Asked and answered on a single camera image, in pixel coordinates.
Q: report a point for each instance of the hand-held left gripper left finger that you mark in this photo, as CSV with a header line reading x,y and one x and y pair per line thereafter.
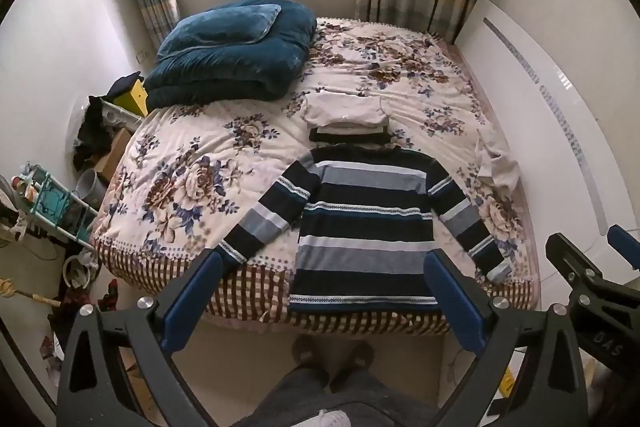
x,y
195,294

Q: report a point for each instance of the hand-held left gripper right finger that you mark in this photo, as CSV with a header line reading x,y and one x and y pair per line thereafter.
x,y
455,299

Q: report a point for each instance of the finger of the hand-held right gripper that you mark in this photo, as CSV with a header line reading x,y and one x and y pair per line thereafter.
x,y
572,259
624,247

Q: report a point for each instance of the navy grey striped sweater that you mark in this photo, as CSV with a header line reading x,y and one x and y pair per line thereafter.
x,y
362,227

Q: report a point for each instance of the dark hanging clothes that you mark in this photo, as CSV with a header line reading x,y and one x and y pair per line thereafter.
x,y
92,132

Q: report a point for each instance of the person's right slipper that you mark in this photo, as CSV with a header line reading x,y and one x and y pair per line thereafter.
x,y
352,362

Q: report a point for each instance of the person's slipper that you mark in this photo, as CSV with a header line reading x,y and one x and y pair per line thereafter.
x,y
352,362
307,352

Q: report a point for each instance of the crumpled white cloth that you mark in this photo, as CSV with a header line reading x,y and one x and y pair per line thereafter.
x,y
495,167

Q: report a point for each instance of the person's left slipper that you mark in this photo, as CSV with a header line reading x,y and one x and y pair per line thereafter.
x,y
307,352

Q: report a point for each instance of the grey bucket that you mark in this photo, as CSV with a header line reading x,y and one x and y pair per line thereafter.
x,y
90,187

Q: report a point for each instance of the floral bed blanket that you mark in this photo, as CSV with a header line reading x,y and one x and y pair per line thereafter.
x,y
200,142

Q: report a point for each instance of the white bed headboard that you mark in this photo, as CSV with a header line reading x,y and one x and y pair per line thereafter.
x,y
527,107

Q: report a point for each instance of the person's grey trouser legs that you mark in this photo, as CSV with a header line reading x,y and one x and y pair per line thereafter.
x,y
320,397

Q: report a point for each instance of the cardboard box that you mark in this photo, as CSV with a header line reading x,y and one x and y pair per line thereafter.
x,y
115,152

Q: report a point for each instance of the teal storage rack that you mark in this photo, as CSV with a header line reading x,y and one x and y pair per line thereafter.
x,y
55,207

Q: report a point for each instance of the folded black garment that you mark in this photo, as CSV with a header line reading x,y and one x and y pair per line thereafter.
x,y
350,137

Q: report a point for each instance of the yellow box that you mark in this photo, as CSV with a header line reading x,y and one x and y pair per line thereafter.
x,y
135,99

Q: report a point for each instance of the folded white garment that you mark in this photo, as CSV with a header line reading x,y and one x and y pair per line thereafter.
x,y
345,109

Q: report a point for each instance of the dark cap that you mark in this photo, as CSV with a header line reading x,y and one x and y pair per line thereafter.
x,y
124,84

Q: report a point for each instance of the folded teal quilt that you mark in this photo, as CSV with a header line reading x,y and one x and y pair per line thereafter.
x,y
220,72

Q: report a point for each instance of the teal pillow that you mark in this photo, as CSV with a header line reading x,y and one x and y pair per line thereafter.
x,y
225,27

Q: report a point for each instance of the wall socket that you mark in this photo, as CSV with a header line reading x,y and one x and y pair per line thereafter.
x,y
143,55

